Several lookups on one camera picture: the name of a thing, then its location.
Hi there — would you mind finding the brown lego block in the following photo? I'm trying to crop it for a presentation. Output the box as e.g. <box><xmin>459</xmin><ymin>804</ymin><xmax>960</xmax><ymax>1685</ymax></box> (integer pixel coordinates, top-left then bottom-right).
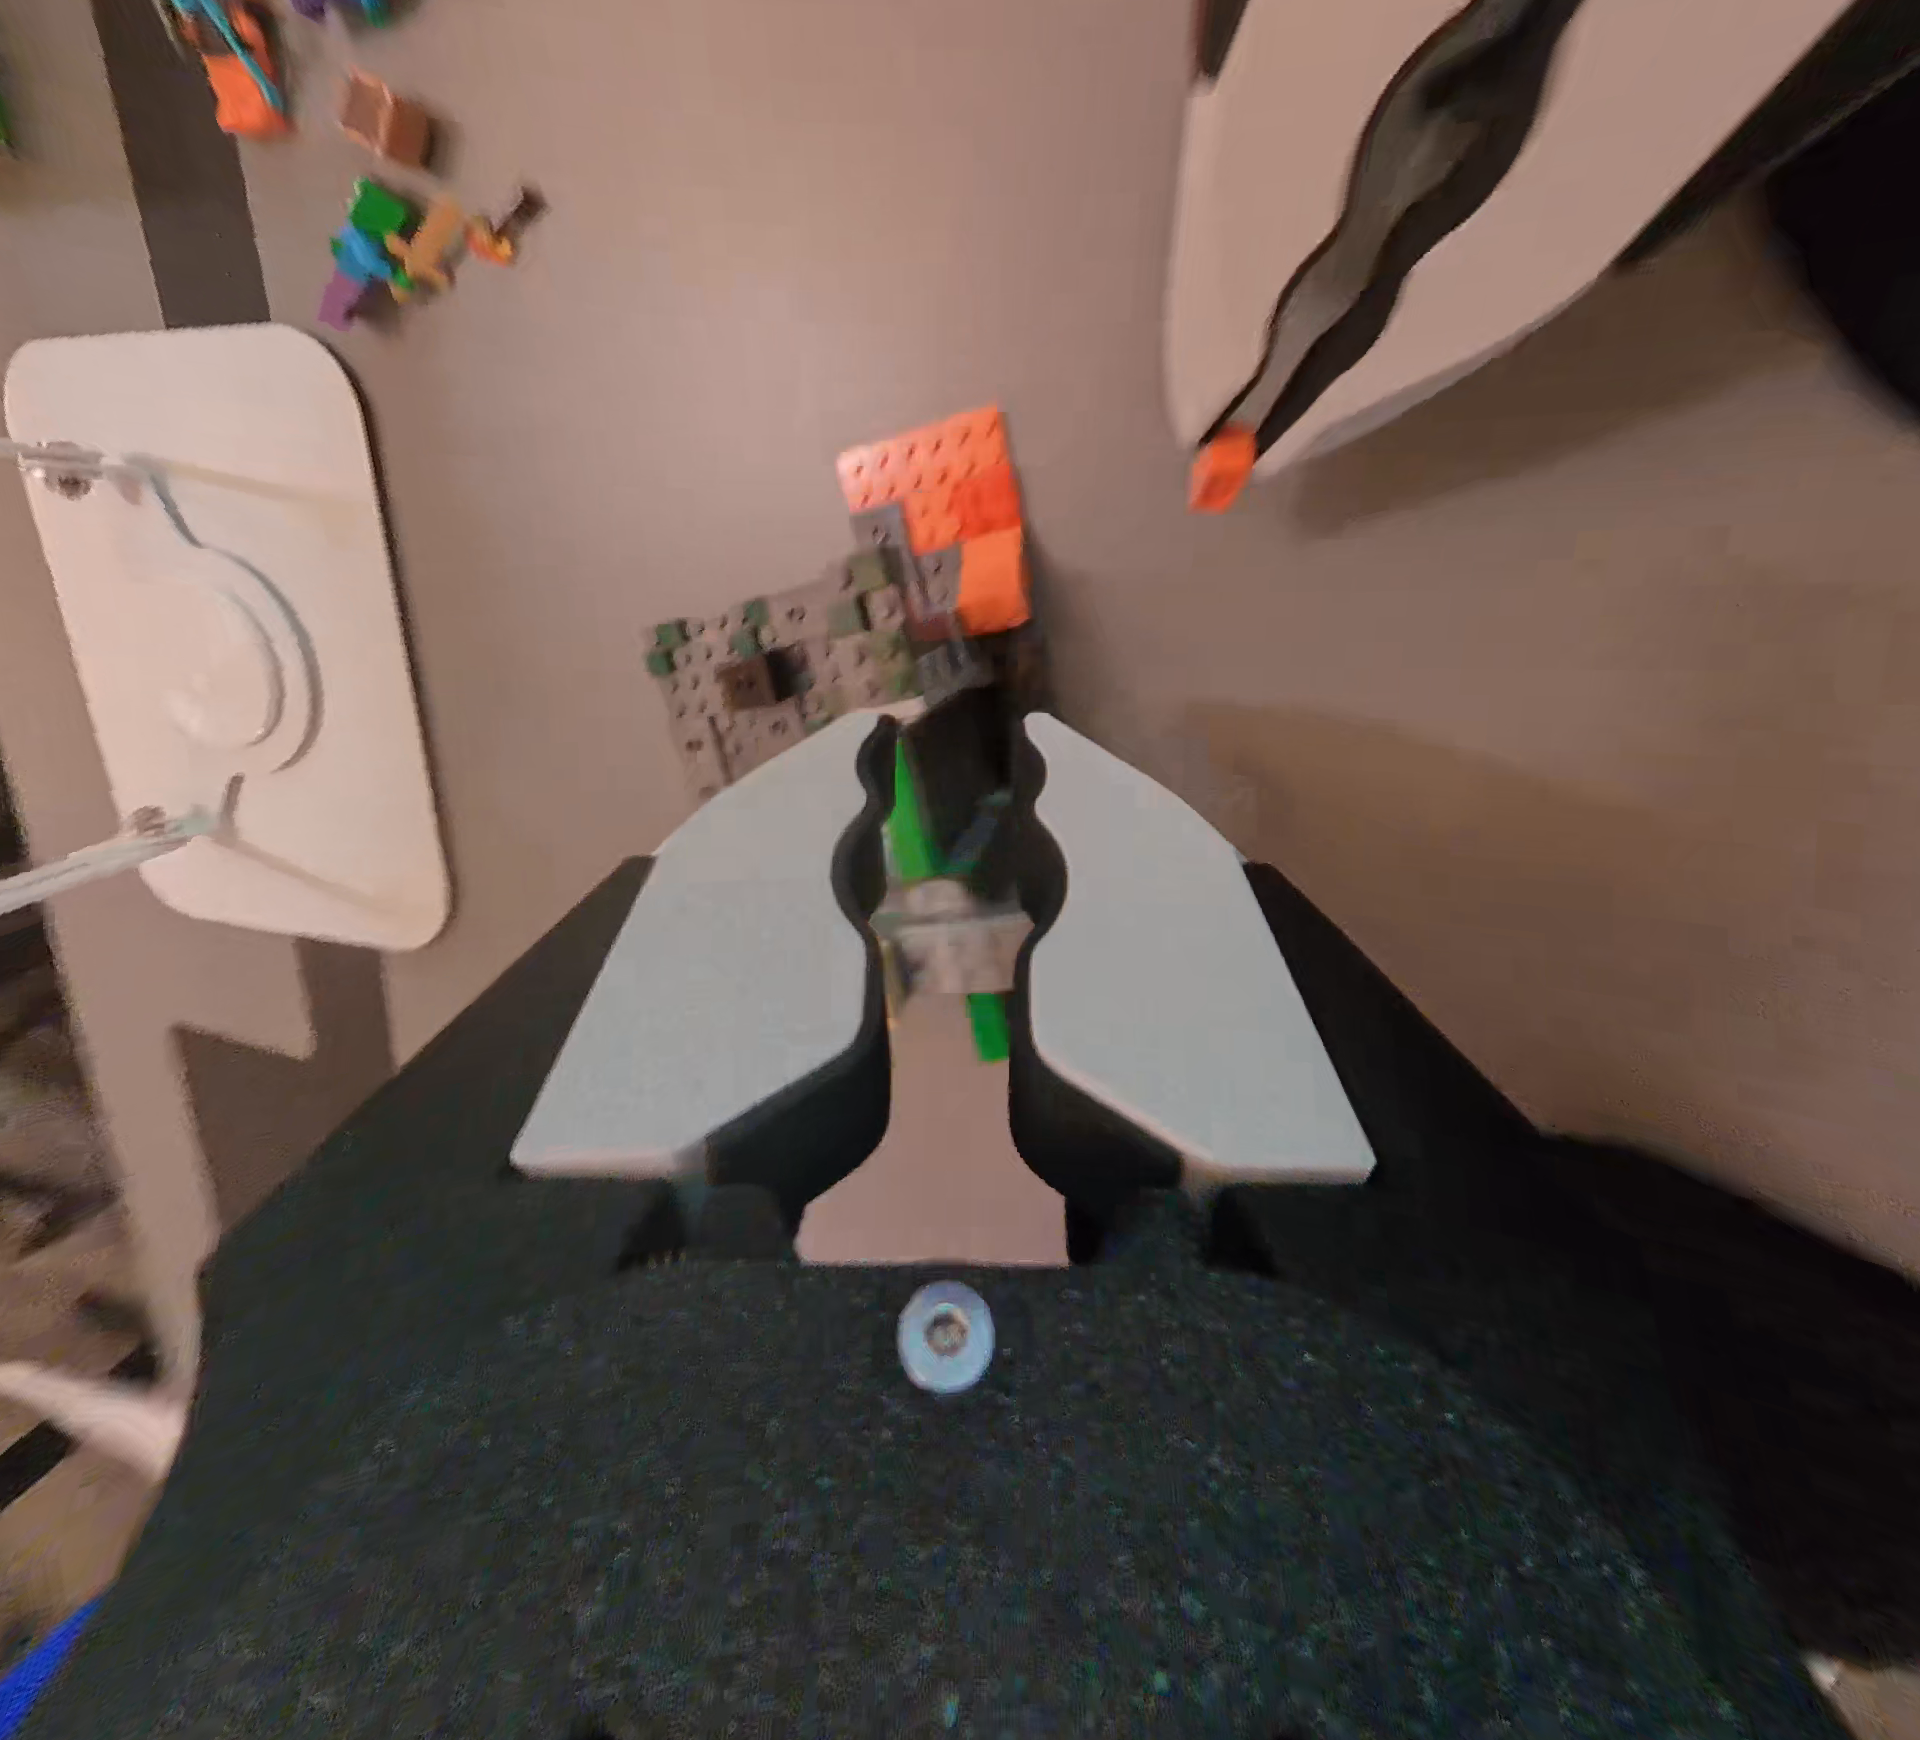
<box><xmin>336</xmin><ymin>72</ymin><xmax>439</xmax><ymax>170</ymax></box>

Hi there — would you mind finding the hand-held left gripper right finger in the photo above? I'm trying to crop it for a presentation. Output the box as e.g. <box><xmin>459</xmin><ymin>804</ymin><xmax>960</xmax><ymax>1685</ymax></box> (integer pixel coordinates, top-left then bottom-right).
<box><xmin>1009</xmin><ymin>710</ymin><xmax>1379</xmax><ymax>1245</ymax></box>

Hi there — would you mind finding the grey desk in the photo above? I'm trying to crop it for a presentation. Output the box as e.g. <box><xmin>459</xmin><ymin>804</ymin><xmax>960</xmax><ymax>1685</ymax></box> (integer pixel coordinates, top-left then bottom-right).
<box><xmin>0</xmin><ymin>0</ymin><xmax>1920</xmax><ymax>1293</ymax></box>

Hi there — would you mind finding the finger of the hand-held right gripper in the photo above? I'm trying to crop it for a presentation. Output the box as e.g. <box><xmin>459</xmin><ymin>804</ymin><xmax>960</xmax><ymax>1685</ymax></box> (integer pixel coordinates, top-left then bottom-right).
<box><xmin>1228</xmin><ymin>0</ymin><xmax>1920</xmax><ymax>481</ymax></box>
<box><xmin>1167</xmin><ymin>0</ymin><xmax>1592</xmax><ymax>451</ymax></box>

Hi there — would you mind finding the white book stand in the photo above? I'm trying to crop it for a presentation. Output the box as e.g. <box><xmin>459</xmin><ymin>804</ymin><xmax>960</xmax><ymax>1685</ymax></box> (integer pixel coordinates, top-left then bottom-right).
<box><xmin>0</xmin><ymin>320</ymin><xmax>450</xmax><ymax>953</ymax></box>

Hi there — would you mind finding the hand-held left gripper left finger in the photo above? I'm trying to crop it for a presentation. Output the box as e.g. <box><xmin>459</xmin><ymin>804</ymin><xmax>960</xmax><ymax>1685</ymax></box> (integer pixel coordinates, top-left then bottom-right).
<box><xmin>509</xmin><ymin>710</ymin><xmax>901</xmax><ymax>1238</ymax></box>

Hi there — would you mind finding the grey tan lego building model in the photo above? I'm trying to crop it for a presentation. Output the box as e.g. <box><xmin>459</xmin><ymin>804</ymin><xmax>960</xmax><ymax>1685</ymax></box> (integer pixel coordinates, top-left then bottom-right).
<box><xmin>644</xmin><ymin>406</ymin><xmax>1037</xmax><ymax>1068</ymax></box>

